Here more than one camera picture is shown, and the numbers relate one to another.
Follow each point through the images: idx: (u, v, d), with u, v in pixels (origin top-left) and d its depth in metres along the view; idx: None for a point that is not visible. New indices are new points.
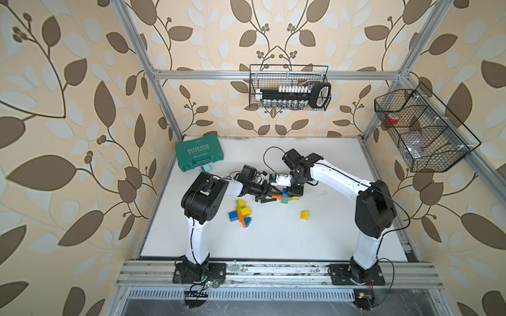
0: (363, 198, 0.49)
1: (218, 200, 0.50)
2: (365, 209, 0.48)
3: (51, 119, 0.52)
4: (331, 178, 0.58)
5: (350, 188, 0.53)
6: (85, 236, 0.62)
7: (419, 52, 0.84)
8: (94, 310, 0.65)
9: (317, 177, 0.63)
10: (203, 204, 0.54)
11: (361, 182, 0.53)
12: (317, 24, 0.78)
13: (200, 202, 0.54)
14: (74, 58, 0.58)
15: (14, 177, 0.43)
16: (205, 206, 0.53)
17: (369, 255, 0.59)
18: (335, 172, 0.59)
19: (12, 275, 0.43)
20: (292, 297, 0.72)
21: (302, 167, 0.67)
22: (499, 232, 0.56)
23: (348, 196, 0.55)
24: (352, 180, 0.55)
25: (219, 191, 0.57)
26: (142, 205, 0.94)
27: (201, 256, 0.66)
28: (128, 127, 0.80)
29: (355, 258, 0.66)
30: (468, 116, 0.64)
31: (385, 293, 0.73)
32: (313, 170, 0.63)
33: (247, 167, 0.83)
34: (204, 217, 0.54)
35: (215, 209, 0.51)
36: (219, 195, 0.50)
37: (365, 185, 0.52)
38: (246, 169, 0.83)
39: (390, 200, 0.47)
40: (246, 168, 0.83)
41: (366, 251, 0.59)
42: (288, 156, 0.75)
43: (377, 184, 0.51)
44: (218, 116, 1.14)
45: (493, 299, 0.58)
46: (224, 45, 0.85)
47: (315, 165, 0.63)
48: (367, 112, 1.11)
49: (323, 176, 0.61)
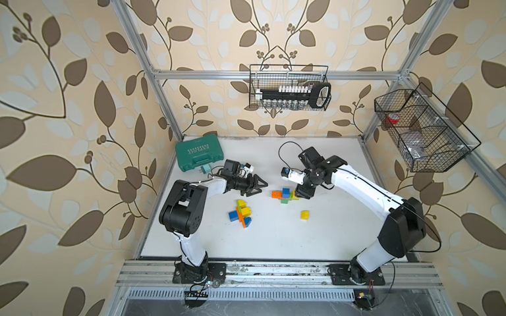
0: (394, 218, 0.44)
1: (199, 210, 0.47)
2: (396, 230, 0.44)
3: (51, 119, 0.52)
4: (356, 188, 0.53)
5: (379, 203, 0.48)
6: (85, 236, 0.62)
7: (419, 52, 0.84)
8: (94, 310, 0.65)
9: (339, 184, 0.58)
10: (184, 218, 0.49)
11: (392, 197, 0.48)
12: (317, 24, 0.78)
13: (181, 216, 0.49)
14: (74, 58, 0.58)
15: (14, 177, 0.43)
16: (187, 220, 0.49)
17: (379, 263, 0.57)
18: (362, 183, 0.53)
19: (12, 274, 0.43)
20: (292, 297, 0.72)
21: (322, 171, 0.61)
22: (499, 232, 0.56)
23: (375, 211, 0.49)
24: (381, 194, 0.49)
25: (198, 203, 0.52)
26: (142, 205, 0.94)
27: (196, 259, 0.64)
28: (128, 127, 0.80)
29: (360, 262, 0.65)
30: (468, 116, 0.64)
31: (385, 292, 0.73)
32: (336, 176, 0.57)
33: (230, 160, 0.79)
34: (188, 232, 0.50)
35: (198, 220, 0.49)
36: (200, 205, 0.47)
37: (396, 202, 0.47)
38: (228, 163, 0.78)
39: (421, 221, 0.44)
40: (228, 162, 0.78)
41: (377, 261, 0.57)
42: (306, 155, 0.69)
43: (410, 202, 0.46)
44: (219, 116, 1.14)
45: (493, 299, 0.58)
46: (224, 45, 0.85)
47: (338, 171, 0.57)
48: (367, 112, 1.11)
49: (346, 184, 0.56)
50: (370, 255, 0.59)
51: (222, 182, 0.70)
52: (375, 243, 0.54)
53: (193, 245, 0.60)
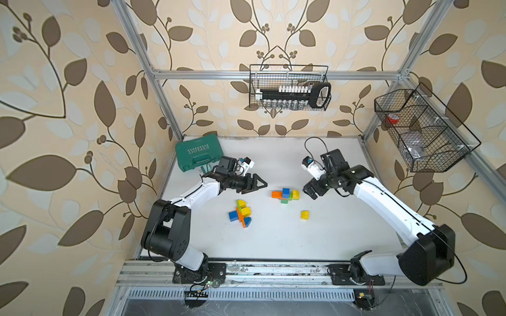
0: (421, 244, 0.40)
1: (183, 234, 0.47)
2: (422, 259, 0.40)
3: (51, 119, 0.52)
4: (381, 205, 0.49)
5: (405, 225, 0.44)
6: (85, 236, 0.62)
7: (419, 52, 0.84)
8: (94, 310, 0.65)
9: (362, 197, 0.54)
10: (167, 242, 0.45)
11: (421, 222, 0.44)
12: (317, 24, 0.78)
13: (163, 241, 0.45)
14: (75, 58, 0.59)
15: (14, 177, 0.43)
16: (170, 245, 0.44)
17: (383, 270, 0.57)
18: (387, 199, 0.49)
19: (12, 274, 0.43)
20: (292, 297, 0.72)
21: (345, 181, 0.57)
22: (499, 232, 0.56)
23: (400, 233, 0.46)
24: (410, 216, 0.45)
25: (180, 226, 0.45)
26: (142, 205, 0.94)
27: (195, 264, 0.64)
28: (128, 127, 0.80)
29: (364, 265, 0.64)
30: (468, 116, 0.64)
31: (385, 293, 0.73)
32: (359, 187, 0.54)
33: (226, 158, 0.72)
34: (171, 257, 0.44)
35: (184, 243, 0.49)
36: (183, 229, 0.47)
37: (425, 228, 0.43)
38: (225, 160, 0.72)
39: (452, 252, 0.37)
40: (224, 159, 0.70)
41: (382, 268, 0.56)
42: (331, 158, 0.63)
43: (441, 230, 0.42)
44: (218, 116, 1.14)
45: (493, 299, 0.58)
46: (224, 45, 0.85)
47: (364, 183, 0.54)
48: (367, 112, 1.11)
49: (368, 197, 0.52)
50: (377, 262, 0.58)
51: (211, 188, 0.61)
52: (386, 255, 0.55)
53: (186, 255, 0.57)
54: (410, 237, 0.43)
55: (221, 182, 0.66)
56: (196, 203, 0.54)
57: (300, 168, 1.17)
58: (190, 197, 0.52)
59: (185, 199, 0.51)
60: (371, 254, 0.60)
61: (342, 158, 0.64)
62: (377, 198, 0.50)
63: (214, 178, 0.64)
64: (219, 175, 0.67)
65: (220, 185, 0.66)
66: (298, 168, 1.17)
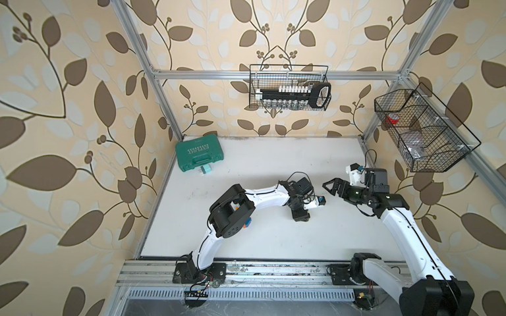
0: (425, 286, 0.39)
1: (240, 222, 0.54)
2: (423, 298, 0.38)
3: (51, 119, 0.52)
4: (402, 237, 0.48)
5: (420, 263, 0.43)
6: (85, 237, 0.62)
7: (419, 52, 0.84)
8: (94, 310, 0.65)
9: (385, 224, 0.54)
10: (224, 220, 0.52)
11: (439, 267, 0.42)
12: (317, 24, 0.78)
13: (224, 218, 0.53)
14: (74, 58, 0.58)
15: (14, 177, 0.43)
16: (226, 224, 0.51)
17: (379, 282, 0.56)
18: (412, 234, 0.47)
19: (12, 275, 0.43)
20: (292, 297, 0.72)
21: (375, 202, 0.57)
22: (500, 232, 0.56)
23: (411, 268, 0.44)
24: (428, 257, 0.43)
25: (241, 216, 0.52)
26: (142, 205, 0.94)
27: (205, 261, 0.64)
28: (128, 127, 0.80)
29: (365, 270, 0.64)
30: (468, 116, 0.64)
31: (385, 293, 0.73)
32: (388, 214, 0.53)
33: (306, 182, 0.74)
34: (222, 232, 0.52)
35: (235, 230, 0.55)
36: (241, 220, 0.54)
37: (441, 274, 0.41)
38: (304, 182, 0.73)
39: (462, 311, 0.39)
40: (304, 181, 0.73)
41: (380, 281, 0.56)
42: (373, 176, 0.62)
43: (459, 285, 0.39)
44: (218, 116, 1.14)
45: (493, 300, 0.58)
46: (224, 45, 0.85)
47: (394, 210, 0.53)
48: (367, 112, 1.11)
49: (394, 227, 0.51)
50: (379, 273, 0.57)
51: (279, 198, 0.65)
52: (390, 275, 0.54)
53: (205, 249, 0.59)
54: (420, 274, 0.41)
55: (291, 197, 0.68)
56: (260, 203, 0.59)
57: (300, 167, 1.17)
58: (259, 196, 0.57)
59: (255, 196, 0.56)
60: (381, 265, 0.61)
61: (387, 180, 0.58)
62: (402, 230, 0.49)
63: (286, 189, 0.66)
64: (292, 189, 0.68)
65: (289, 199, 0.68)
66: (298, 168, 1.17)
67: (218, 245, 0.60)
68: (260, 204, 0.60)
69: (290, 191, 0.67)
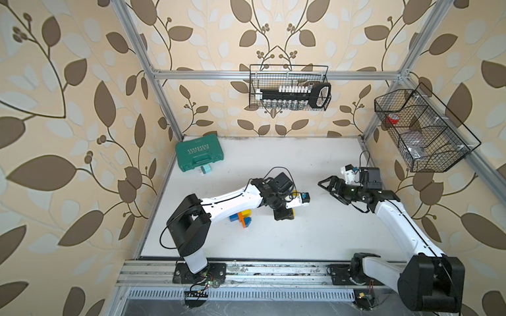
0: (418, 261, 0.41)
1: (197, 238, 0.47)
2: (417, 275, 0.40)
3: (51, 119, 0.52)
4: (394, 225, 0.51)
5: (411, 244, 0.45)
6: (85, 236, 0.62)
7: (419, 52, 0.84)
8: (94, 310, 0.65)
9: (380, 216, 0.56)
10: (182, 236, 0.44)
11: (429, 245, 0.44)
12: (317, 24, 0.78)
13: (180, 234, 0.45)
14: (74, 58, 0.58)
15: (14, 177, 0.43)
16: (182, 242, 0.44)
17: (380, 278, 0.56)
18: (402, 221, 0.50)
19: (12, 275, 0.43)
20: (292, 297, 0.72)
21: (369, 197, 0.61)
22: (500, 232, 0.56)
23: (406, 251, 0.46)
24: (420, 238, 0.46)
25: (194, 232, 0.44)
26: (142, 205, 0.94)
27: (196, 266, 0.63)
28: (128, 127, 0.80)
29: (364, 267, 0.64)
30: (468, 116, 0.64)
31: (384, 293, 0.73)
32: (381, 205, 0.56)
33: (284, 177, 0.66)
34: (180, 251, 0.45)
35: (197, 245, 0.49)
36: (196, 235, 0.45)
37: (431, 252, 0.43)
38: (283, 179, 0.66)
39: (456, 287, 0.40)
40: (282, 178, 0.66)
41: (381, 276, 0.55)
42: (367, 173, 0.66)
43: (450, 261, 0.41)
44: (219, 116, 1.14)
45: (493, 299, 0.58)
46: (224, 45, 0.85)
47: (386, 201, 0.57)
48: (367, 112, 1.11)
49: (387, 217, 0.54)
50: (379, 271, 0.56)
51: (247, 203, 0.57)
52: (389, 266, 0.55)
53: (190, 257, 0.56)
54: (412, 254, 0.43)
55: (265, 197, 0.60)
56: (224, 211, 0.51)
57: (300, 167, 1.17)
58: (221, 206, 0.49)
59: (214, 206, 0.48)
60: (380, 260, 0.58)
61: (380, 177, 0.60)
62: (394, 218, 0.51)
63: (257, 191, 0.58)
64: (267, 188, 0.60)
65: (262, 199, 0.60)
66: (298, 168, 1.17)
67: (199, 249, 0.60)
68: (224, 213, 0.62)
69: (263, 192, 0.59)
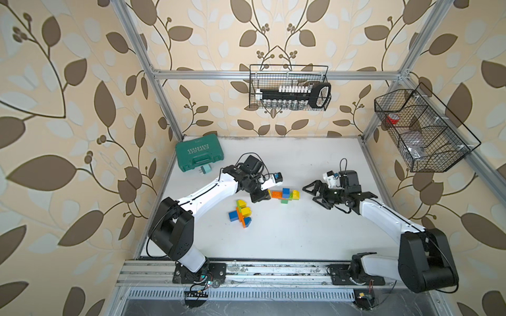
0: (407, 237, 0.44)
1: (187, 237, 0.47)
2: (410, 251, 0.43)
3: (51, 119, 0.52)
4: (379, 215, 0.55)
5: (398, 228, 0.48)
6: (85, 236, 0.62)
7: (419, 52, 0.84)
8: (94, 310, 0.65)
9: (366, 216, 0.60)
10: (170, 241, 0.43)
11: (412, 224, 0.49)
12: (317, 24, 0.78)
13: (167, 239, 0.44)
14: (74, 58, 0.58)
15: (14, 176, 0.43)
16: (171, 246, 0.43)
17: (382, 274, 0.56)
18: (385, 210, 0.55)
19: (12, 275, 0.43)
20: (292, 297, 0.72)
21: (352, 201, 0.65)
22: (500, 232, 0.56)
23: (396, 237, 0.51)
24: (402, 221, 0.50)
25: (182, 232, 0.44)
26: (142, 205, 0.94)
27: (194, 266, 0.63)
28: (128, 127, 0.80)
29: (364, 265, 0.64)
30: (468, 116, 0.64)
31: (385, 293, 0.73)
32: (362, 203, 0.61)
33: (253, 160, 0.68)
34: (171, 257, 0.45)
35: (187, 246, 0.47)
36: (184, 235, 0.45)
37: (416, 229, 0.47)
38: (251, 162, 0.67)
39: (447, 258, 0.43)
40: (250, 160, 0.67)
41: (382, 270, 0.56)
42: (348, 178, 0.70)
43: (433, 232, 0.44)
44: (219, 116, 1.14)
45: (493, 300, 0.58)
46: (224, 45, 0.85)
47: (367, 199, 0.62)
48: (367, 112, 1.11)
49: (371, 213, 0.58)
50: (379, 266, 0.57)
51: (224, 190, 0.57)
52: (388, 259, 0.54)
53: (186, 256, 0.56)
54: None
55: (240, 181, 0.61)
56: (204, 205, 0.51)
57: (300, 167, 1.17)
58: (200, 199, 0.49)
59: (193, 201, 0.48)
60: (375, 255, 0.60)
61: (358, 180, 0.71)
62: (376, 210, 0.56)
63: (232, 176, 0.59)
64: (239, 172, 0.61)
65: (238, 184, 0.62)
66: (298, 168, 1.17)
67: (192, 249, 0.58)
68: (205, 207, 0.52)
69: (236, 176, 0.59)
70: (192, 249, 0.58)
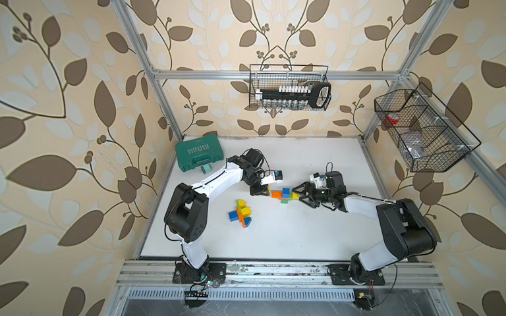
0: (382, 207, 0.49)
1: (202, 219, 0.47)
2: (386, 219, 0.48)
3: (51, 119, 0.52)
4: (359, 203, 0.61)
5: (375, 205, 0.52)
6: (85, 236, 0.62)
7: (419, 52, 0.84)
8: (94, 310, 0.65)
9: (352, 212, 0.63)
10: (187, 224, 0.47)
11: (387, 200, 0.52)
12: (317, 24, 0.78)
13: (182, 222, 0.47)
14: (74, 58, 0.58)
15: (14, 177, 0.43)
16: (188, 228, 0.47)
17: (379, 262, 0.57)
18: (364, 197, 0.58)
19: (12, 275, 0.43)
20: (293, 297, 0.72)
21: (338, 202, 0.71)
22: (500, 232, 0.56)
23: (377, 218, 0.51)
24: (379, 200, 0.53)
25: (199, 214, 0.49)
26: (142, 205, 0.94)
27: (196, 261, 0.63)
28: (128, 127, 0.80)
29: (362, 260, 0.65)
30: (468, 116, 0.64)
31: (385, 293, 0.73)
32: (345, 198, 0.68)
33: (255, 151, 0.74)
34: (188, 237, 0.48)
35: (201, 227, 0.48)
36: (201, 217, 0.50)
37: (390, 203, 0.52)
38: (253, 153, 0.74)
39: (420, 220, 0.48)
40: (253, 153, 0.73)
41: (377, 259, 0.58)
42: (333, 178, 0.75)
43: (404, 201, 0.50)
44: (219, 116, 1.14)
45: (493, 299, 0.58)
46: (224, 45, 0.85)
47: (349, 195, 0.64)
48: (367, 112, 1.11)
49: (354, 207, 0.64)
50: (374, 257, 0.59)
51: (232, 176, 0.62)
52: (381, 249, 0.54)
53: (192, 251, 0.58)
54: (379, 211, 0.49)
55: (244, 169, 0.66)
56: (215, 190, 0.55)
57: (300, 167, 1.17)
58: (210, 184, 0.53)
59: (205, 186, 0.52)
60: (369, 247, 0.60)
61: (342, 182, 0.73)
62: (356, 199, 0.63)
63: (237, 165, 0.63)
64: (244, 161, 0.65)
65: (242, 172, 0.66)
66: (298, 168, 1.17)
67: (199, 241, 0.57)
68: (215, 192, 0.56)
69: (242, 164, 0.64)
70: (198, 243, 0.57)
